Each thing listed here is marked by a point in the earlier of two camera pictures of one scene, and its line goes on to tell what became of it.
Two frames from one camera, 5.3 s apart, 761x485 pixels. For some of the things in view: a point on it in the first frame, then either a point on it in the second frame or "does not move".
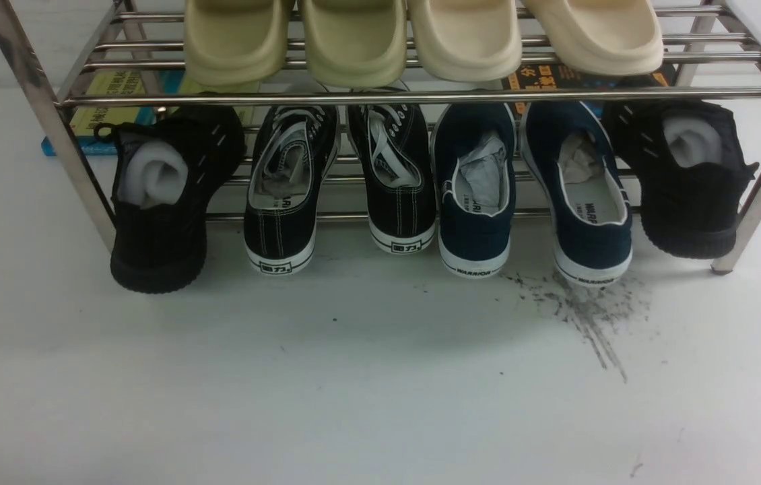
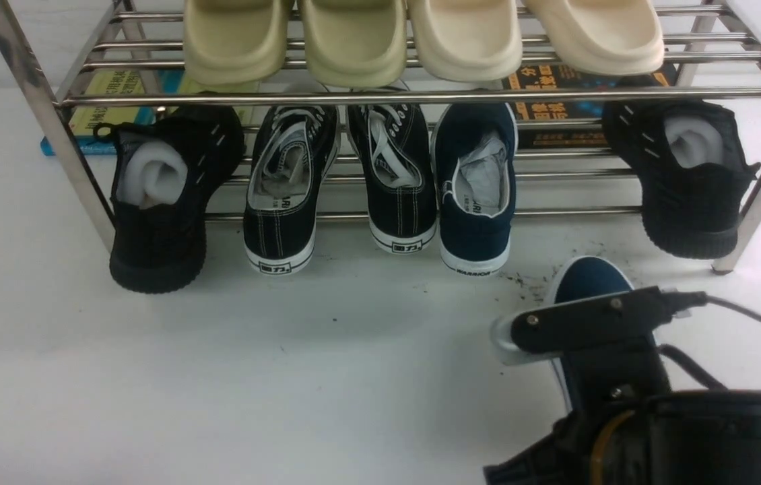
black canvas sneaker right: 393,147 does not move
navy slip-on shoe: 474,147 does not move
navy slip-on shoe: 580,182 → 582,277
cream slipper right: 611,38 does not move
